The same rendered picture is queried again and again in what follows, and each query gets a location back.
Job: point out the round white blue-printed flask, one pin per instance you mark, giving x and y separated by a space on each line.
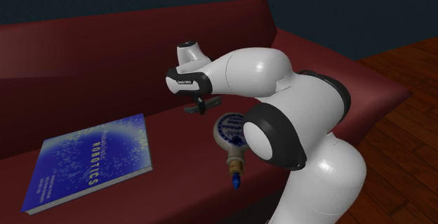
228 131

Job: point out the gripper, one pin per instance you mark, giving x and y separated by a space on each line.
201 105

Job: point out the blue hardcover book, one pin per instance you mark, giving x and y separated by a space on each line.
85 161

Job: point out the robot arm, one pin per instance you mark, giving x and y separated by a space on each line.
308 113

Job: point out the dark red sofa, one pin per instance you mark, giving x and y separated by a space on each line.
102 62

